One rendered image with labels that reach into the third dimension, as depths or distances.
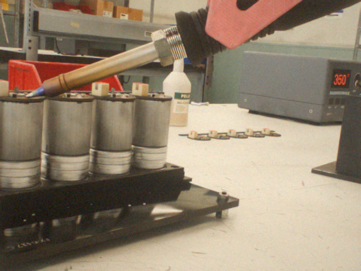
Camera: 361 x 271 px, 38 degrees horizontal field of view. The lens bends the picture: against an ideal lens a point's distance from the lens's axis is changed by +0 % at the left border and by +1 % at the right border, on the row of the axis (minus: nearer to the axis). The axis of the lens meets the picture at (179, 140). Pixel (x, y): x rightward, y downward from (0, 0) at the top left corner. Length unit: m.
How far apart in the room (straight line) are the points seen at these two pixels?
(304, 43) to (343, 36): 0.45
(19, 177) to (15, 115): 0.03
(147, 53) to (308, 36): 5.53
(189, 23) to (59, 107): 0.08
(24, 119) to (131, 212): 0.07
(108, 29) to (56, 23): 0.32
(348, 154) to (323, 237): 0.16
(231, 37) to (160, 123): 0.09
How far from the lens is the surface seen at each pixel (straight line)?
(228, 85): 6.37
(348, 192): 0.39
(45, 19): 2.78
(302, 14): 0.23
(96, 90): 0.27
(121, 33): 3.03
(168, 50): 0.22
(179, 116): 0.61
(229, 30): 0.22
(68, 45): 3.00
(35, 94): 0.24
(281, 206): 0.33
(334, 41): 5.57
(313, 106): 0.75
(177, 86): 0.60
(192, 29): 0.22
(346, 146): 0.44
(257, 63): 0.81
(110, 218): 0.24
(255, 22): 0.22
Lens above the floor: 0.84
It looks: 10 degrees down
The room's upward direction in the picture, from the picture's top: 5 degrees clockwise
